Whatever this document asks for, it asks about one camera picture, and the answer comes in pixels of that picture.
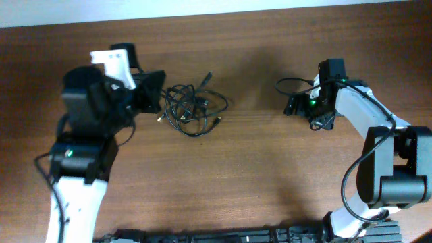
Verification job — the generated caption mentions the thick black usb cable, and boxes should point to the thick black usb cable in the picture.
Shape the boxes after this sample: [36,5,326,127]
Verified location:
[163,71,230,138]

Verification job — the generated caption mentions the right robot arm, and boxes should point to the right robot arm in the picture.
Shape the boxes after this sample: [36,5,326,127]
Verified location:
[284,59,431,242]

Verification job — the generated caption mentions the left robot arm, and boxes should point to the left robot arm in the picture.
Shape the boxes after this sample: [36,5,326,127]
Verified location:
[46,66,166,242]

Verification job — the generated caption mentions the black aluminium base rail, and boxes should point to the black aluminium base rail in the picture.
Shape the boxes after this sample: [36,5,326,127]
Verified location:
[92,221,402,243]

